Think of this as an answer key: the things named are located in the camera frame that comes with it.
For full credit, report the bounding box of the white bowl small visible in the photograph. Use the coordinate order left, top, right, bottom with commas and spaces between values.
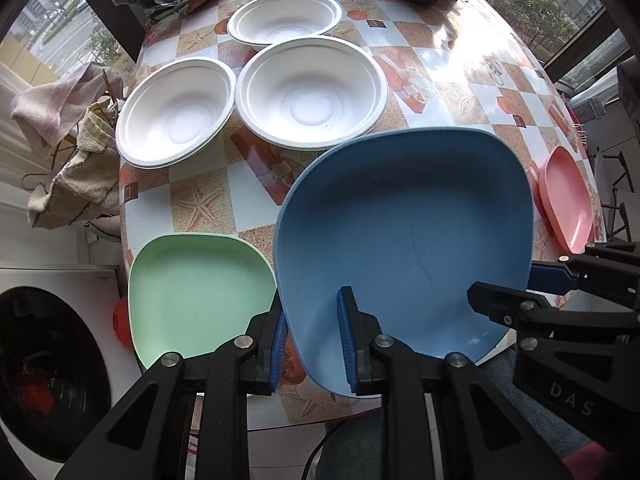
227, 0, 343, 50

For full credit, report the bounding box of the red round object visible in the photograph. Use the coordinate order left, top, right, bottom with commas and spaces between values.
112, 297, 134, 349

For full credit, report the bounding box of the pink square plate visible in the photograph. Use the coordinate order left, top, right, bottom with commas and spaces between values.
538, 145, 593, 254

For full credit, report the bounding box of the green square plate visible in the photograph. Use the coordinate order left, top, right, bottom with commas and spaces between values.
128, 233, 277, 368

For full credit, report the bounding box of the blue square plate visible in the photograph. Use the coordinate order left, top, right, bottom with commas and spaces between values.
273, 127, 534, 396

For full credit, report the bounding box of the white bowl large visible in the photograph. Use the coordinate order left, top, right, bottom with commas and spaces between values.
235, 37, 388, 151

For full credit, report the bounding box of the pink white towel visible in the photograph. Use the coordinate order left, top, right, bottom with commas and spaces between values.
11, 63, 124, 158

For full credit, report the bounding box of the black cable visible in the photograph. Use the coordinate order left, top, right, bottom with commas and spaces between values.
299, 431, 331, 480

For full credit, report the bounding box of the beige cloth bag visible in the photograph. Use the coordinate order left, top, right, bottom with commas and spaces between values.
27, 98, 120, 230

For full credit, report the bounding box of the white washing machine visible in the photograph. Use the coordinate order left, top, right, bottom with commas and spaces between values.
1, 266, 141, 479

